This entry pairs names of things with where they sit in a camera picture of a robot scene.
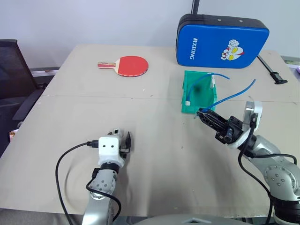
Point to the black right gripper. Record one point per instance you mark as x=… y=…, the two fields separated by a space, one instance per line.
x=230 y=131

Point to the green plastic bin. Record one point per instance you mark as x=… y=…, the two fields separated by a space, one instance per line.
x=201 y=103

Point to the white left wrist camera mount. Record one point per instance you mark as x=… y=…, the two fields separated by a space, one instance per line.
x=108 y=146

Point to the red table tennis paddle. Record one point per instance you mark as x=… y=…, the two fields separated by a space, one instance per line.
x=132 y=65

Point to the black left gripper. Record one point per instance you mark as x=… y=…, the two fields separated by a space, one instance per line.
x=124 y=152

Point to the blue RXIONG kick pad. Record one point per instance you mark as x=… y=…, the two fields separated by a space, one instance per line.
x=211 y=42

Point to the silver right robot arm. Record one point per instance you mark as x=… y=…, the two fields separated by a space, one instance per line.
x=276 y=173

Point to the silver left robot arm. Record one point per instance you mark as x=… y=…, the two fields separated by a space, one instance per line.
x=98 y=185

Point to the black mesh office chair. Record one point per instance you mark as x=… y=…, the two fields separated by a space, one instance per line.
x=14 y=79

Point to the black vertical pole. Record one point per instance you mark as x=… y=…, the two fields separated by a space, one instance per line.
x=195 y=6

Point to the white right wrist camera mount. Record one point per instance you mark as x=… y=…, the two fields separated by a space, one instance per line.
x=252 y=110

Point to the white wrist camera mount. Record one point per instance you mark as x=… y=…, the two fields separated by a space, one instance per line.
x=108 y=146
x=252 y=110

